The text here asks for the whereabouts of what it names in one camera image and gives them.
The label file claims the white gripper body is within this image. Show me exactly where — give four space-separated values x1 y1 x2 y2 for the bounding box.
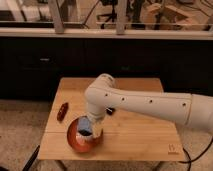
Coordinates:
87 115 103 138

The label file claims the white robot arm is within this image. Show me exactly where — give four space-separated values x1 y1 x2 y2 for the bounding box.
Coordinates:
85 74 213 136

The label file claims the red ceramic cup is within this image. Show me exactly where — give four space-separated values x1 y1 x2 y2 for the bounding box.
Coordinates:
67 117 103 153

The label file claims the wooden table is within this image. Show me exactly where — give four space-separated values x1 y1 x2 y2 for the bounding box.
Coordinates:
38 78 184 170

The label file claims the dark red oblong object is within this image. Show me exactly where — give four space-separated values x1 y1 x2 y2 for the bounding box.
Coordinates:
57 103 69 122

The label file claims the dark low cabinet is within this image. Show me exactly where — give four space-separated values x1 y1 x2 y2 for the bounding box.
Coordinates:
0 37 213 99

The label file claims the black office chair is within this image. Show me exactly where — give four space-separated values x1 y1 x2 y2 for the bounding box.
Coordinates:
97 0 118 22

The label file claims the black cable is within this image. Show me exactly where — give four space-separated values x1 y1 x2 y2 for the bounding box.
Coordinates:
179 136 213 171

